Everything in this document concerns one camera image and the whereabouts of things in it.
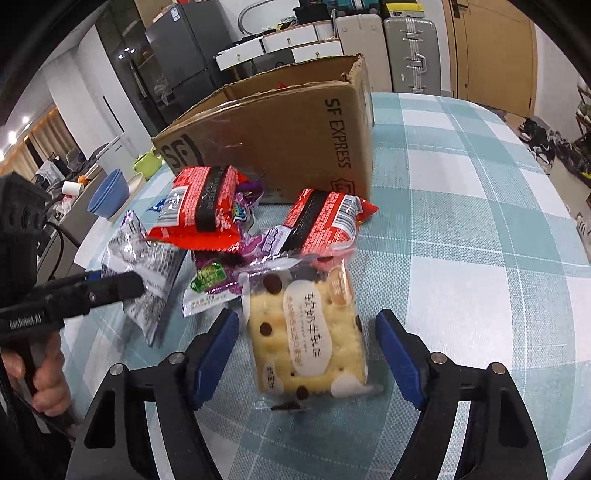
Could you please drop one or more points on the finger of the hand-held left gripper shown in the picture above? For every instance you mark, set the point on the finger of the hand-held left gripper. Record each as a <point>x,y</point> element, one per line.
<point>76,279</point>
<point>111,290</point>

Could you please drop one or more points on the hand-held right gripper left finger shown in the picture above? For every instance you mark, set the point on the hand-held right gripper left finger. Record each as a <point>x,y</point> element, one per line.
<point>214,355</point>

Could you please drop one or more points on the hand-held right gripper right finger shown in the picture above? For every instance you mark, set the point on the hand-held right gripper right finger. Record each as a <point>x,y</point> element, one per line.
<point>399,360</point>

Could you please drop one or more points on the white snack bag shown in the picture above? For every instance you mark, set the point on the white snack bag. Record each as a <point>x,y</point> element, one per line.
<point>154,258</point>

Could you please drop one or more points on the yellow cracker packet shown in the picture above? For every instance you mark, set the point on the yellow cracker packet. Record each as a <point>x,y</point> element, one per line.
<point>300,341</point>

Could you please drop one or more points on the brown cardboard box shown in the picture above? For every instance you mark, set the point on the brown cardboard box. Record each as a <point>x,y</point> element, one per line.
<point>286,138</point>

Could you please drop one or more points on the person's left hand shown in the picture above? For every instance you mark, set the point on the person's left hand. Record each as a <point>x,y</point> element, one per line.
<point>53,378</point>

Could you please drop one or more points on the white paper cup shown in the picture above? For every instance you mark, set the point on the white paper cup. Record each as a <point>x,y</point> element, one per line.
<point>71,188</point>

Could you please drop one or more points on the blue bowl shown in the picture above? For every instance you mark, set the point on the blue bowl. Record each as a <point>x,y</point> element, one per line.
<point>117,214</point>
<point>108,189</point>

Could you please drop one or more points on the blue snack packet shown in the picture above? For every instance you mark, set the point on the blue snack packet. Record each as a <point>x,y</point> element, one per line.
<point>157,206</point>

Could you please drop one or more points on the cream plate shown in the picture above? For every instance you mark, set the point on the cream plate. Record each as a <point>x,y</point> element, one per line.
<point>137,184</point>

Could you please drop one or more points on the purple snack packet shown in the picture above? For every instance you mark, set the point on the purple snack packet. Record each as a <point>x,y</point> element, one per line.
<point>258,244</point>

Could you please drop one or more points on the green mug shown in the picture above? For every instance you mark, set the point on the green mug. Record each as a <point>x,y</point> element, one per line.
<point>147,164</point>

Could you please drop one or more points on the red silver snack packet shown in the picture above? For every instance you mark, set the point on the red silver snack packet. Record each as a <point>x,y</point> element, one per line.
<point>189,177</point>

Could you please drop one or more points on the red noodle snack packet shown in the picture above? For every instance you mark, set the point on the red noodle snack packet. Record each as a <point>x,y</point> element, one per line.
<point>332,221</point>

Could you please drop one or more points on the dark glass cabinet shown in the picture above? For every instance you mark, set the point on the dark glass cabinet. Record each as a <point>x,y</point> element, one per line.
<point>124,69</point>

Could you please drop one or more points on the dark grey refrigerator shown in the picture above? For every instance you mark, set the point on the dark grey refrigerator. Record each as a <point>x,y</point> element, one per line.
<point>184,50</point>

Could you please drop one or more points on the rows of shoes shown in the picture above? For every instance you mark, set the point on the rows of shoes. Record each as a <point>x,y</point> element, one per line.
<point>540,138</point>

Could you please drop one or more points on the white dressing table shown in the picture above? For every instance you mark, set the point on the white dressing table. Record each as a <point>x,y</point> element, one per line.
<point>286,46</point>

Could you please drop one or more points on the arched mirror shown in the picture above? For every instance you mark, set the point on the arched mirror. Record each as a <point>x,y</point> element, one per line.
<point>244,16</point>

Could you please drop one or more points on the silver suitcase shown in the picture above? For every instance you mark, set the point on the silver suitcase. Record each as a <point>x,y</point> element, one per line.
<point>411,50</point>

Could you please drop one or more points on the cream suitcase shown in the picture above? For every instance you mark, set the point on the cream suitcase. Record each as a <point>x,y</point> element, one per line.
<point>362,50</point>

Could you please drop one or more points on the wooden shoe rack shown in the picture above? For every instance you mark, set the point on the wooden shoe rack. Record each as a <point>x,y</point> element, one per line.
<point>582,99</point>

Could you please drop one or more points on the wooden door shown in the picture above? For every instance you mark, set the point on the wooden door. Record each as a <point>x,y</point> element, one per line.
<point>489,50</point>

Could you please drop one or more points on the yellow white shoe box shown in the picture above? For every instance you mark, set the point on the yellow white shoe box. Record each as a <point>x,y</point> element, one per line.
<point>401,8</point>

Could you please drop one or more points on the teal suitcase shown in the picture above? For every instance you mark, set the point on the teal suitcase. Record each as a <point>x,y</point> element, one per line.
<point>344,3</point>

